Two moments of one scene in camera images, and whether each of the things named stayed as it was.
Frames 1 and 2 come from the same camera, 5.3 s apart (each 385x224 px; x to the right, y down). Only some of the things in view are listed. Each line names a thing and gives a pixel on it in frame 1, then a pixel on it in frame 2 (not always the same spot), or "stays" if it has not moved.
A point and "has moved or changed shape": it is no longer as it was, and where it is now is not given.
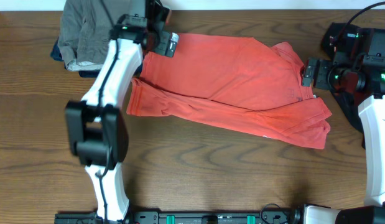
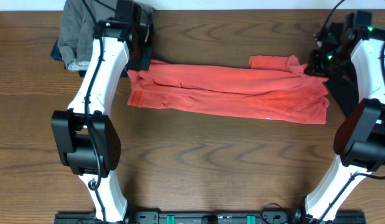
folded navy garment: [56, 56] stays
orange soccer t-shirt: [236, 81] has moved or changed shape
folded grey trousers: [86, 27] stays
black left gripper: [165, 40] -> [145, 65]
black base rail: [185, 217] stays
